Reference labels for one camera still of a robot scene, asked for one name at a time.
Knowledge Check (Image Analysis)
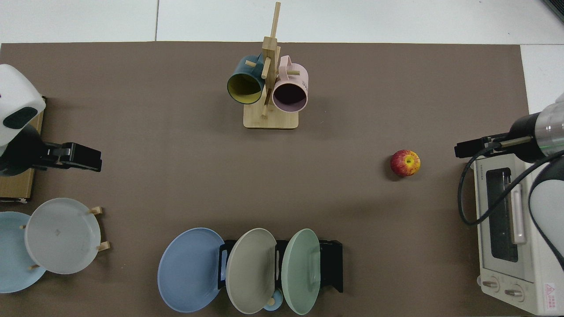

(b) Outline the red yellow apple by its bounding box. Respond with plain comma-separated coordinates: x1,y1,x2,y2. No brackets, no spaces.
390,149,421,177

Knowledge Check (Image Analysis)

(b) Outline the grey white plate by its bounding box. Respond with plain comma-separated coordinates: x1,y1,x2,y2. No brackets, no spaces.
24,198,102,275

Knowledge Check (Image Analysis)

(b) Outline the wooden plate stand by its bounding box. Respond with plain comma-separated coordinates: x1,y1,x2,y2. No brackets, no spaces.
20,206,111,270

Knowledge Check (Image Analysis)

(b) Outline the light blue plate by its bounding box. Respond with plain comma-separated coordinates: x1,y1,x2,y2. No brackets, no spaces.
0,211,47,294

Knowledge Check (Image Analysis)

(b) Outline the black dish rack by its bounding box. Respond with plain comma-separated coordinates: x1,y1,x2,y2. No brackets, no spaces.
218,239,344,293

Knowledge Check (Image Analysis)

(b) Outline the beige plate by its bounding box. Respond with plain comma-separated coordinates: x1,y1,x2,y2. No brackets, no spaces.
225,228,278,315

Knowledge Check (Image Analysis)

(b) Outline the green plate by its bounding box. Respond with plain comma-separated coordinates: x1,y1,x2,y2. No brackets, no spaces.
282,228,321,316

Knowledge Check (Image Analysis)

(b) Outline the brown table cloth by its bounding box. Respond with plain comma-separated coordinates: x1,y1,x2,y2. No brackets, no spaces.
0,42,536,317

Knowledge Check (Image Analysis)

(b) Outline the pale toaster oven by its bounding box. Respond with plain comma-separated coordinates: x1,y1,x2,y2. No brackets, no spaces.
473,152,564,316

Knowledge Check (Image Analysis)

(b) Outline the dark object at room edge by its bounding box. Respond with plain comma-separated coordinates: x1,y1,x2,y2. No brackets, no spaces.
543,0,564,22

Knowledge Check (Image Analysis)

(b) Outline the dark teal mug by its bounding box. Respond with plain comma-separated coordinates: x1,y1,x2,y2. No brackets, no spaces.
227,54,266,105

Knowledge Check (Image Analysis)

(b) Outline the pink mug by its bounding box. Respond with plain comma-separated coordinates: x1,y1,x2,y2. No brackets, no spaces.
272,55,309,113

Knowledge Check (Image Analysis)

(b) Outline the wooden cup stand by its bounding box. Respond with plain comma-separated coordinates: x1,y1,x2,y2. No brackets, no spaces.
243,2,299,129

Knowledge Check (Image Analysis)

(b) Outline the small blue round thing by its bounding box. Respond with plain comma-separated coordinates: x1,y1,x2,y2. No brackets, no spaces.
263,288,284,312

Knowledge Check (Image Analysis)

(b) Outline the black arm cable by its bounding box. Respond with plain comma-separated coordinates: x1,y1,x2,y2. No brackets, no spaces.
457,142,564,226

